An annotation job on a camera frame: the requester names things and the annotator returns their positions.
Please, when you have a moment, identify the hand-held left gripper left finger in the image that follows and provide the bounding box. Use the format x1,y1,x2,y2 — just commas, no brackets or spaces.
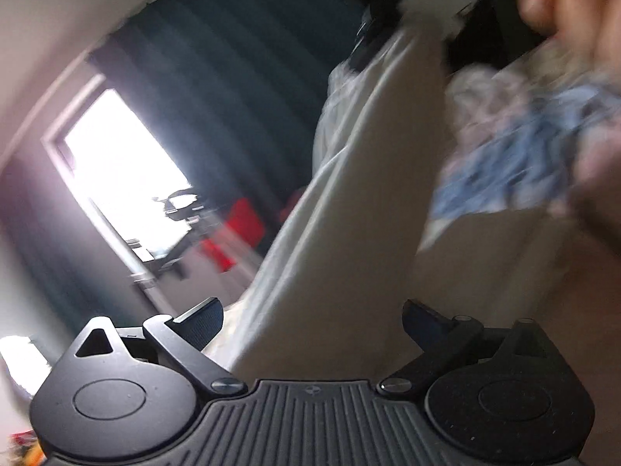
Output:
63,297,249,397

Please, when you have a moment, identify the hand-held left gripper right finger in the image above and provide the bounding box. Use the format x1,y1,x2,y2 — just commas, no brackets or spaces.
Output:
380,299,557,397

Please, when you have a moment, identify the white garment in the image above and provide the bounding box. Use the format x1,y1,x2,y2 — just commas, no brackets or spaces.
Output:
204,22,454,382

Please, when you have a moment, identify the person's right hand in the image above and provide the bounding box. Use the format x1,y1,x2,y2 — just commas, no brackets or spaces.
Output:
516,0,621,61

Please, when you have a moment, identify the red chair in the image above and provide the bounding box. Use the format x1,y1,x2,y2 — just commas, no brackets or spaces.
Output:
200,198,273,273

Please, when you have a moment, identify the dark teal curtain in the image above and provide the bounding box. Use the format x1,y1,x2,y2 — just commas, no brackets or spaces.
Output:
90,0,370,253

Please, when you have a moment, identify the bright window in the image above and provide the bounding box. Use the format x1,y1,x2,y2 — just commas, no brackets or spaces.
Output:
43,74,207,311

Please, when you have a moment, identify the blue floral cloth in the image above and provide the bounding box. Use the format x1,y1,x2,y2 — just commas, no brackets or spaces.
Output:
429,65,621,224

